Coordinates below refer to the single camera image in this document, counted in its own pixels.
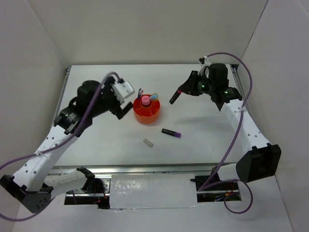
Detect aluminium rail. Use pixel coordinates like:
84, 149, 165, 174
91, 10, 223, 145
230, 64, 270, 171
48, 162, 265, 174

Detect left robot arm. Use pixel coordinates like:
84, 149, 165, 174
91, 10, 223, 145
0, 76, 135, 214

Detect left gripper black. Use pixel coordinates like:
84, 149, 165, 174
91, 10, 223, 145
89, 76, 133, 119

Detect beige eraser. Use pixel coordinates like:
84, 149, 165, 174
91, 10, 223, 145
143, 138, 154, 147

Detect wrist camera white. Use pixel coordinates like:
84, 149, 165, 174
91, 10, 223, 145
112, 79, 135, 101
198, 56, 212, 75

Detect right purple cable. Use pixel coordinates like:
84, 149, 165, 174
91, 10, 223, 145
200, 52, 253, 214

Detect red pen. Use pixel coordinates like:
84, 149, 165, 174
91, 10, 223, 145
136, 89, 143, 109

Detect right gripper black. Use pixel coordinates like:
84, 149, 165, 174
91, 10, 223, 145
178, 70, 215, 96

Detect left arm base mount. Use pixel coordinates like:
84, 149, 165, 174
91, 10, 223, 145
64, 167, 111, 209

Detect aluminium front rail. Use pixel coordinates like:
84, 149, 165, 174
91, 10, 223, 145
48, 162, 265, 174

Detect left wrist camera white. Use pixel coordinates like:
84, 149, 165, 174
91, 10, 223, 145
112, 79, 135, 101

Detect blue clear highlighter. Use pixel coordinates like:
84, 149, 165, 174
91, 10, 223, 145
150, 96, 158, 101

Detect white cover panel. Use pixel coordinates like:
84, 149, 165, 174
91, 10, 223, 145
110, 174, 198, 209

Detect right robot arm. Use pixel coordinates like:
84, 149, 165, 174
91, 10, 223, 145
169, 63, 281, 189

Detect aluminium right rail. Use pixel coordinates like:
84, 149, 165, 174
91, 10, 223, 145
230, 64, 270, 171

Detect purple black highlighter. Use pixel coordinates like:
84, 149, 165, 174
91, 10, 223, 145
161, 129, 181, 138

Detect pink black highlighter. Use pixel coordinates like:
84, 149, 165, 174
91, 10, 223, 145
169, 90, 182, 104

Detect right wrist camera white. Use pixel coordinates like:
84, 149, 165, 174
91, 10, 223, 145
198, 56, 212, 75

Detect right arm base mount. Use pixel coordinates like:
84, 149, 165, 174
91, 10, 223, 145
190, 175, 241, 203

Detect orange round organizer container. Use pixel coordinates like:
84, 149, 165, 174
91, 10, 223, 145
133, 94, 161, 124

